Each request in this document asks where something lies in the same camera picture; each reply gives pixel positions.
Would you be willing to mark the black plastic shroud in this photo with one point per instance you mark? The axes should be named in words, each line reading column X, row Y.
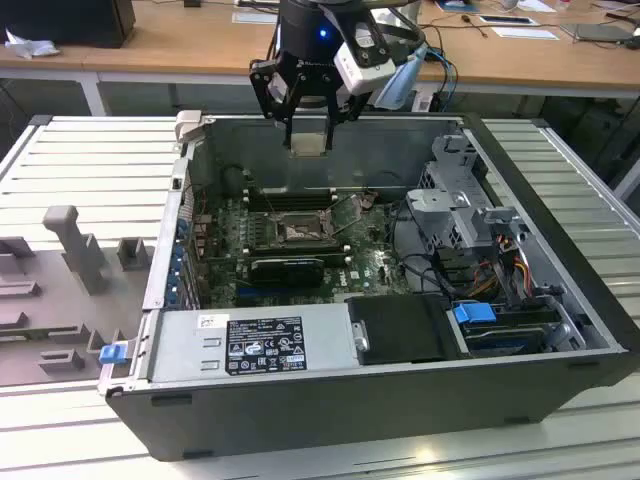
column 400, row 330

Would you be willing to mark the grey parts rack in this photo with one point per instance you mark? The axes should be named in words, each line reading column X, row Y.
column 50, row 290

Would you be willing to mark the wooden desk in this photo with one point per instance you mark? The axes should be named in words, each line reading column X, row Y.
column 200, row 45

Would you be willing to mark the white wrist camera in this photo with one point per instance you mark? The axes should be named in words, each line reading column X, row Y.
column 362, row 65

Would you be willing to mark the green motherboard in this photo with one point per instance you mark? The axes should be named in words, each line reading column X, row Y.
column 370, row 250

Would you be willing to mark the metal drive cage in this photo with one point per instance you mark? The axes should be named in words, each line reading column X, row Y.
column 435, row 205

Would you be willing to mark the hard disk in blue carrier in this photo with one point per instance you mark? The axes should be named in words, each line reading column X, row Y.
column 472, row 314

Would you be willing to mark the blue case latch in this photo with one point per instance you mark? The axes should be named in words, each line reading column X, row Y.
column 112, row 354

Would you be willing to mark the black cylinder part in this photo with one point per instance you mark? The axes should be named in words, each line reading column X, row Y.
column 232, row 180

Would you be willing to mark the white paper sheet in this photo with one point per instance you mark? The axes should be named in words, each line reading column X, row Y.
column 525, row 33

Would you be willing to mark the crumpled white paper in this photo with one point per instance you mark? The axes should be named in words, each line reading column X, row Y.
column 32, row 46

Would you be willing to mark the blue expansion slot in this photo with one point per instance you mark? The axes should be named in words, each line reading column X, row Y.
column 245, row 290

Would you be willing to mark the black graphics card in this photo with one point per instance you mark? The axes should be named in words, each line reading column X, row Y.
column 287, row 272

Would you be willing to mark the black computer box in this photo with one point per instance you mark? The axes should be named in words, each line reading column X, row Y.
column 65, row 22

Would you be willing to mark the CPU socket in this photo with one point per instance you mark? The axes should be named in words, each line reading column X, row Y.
column 295, row 232

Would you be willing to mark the silver power supply unit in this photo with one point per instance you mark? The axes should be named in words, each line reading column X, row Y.
column 180, row 350

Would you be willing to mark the silver CPU plate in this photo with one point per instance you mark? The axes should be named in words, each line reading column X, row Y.
column 308, row 145

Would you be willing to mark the black PC case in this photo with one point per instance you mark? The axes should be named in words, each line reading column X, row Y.
column 300, row 420

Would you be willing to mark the grey plastic case latch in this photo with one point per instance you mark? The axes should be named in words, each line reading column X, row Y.
column 190, row 122

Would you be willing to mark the blue book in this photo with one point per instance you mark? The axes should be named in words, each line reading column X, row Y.
column 455, row 5

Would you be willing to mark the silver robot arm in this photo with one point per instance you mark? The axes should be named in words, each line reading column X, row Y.
column 400, row 85

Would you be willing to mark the black RAM slot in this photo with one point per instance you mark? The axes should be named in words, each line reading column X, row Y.
column 290, row 195
column 300, row 246
column 290, row 204
column 330, row 258

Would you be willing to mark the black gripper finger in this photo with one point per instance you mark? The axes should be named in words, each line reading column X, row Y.
column 330, row 130
column 265, row 95

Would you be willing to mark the dark coin battery holder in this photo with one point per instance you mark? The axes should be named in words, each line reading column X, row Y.
column 369, row 200

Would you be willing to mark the dark grey laptop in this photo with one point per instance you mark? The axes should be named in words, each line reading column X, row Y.
column 597, row 32

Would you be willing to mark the grey flat tray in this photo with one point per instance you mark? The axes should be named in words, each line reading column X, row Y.
column 255, row 17

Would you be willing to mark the blue card retainer clips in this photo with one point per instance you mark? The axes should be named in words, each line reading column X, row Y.
column 173, row 276

